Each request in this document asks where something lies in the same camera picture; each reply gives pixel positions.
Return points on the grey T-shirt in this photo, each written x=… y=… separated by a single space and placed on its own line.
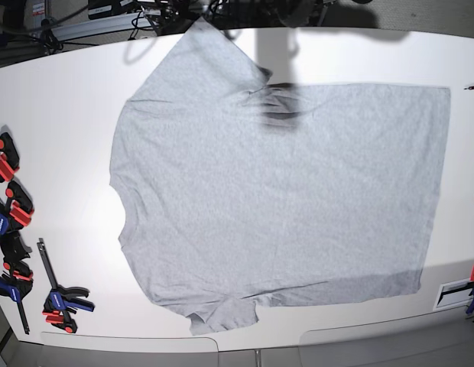
x=239 y=193

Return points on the bar clamp on table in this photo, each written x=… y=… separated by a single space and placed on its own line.
x=62 y=302

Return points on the middle blue-red clamp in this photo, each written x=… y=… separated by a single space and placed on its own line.
x=16 y=212

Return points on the blue-red clamp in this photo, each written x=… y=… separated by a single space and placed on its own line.
x=17 y=280
x=16 y=212

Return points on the upper black-red clamp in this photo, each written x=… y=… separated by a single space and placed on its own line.
x=9 y=156

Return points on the lower blue-red clamp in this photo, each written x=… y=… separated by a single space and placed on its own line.
x=17 y=280

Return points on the white label sticker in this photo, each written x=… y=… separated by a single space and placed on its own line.
x=453 y=294

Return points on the aluminium rail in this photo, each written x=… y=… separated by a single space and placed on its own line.
x=142 y=19

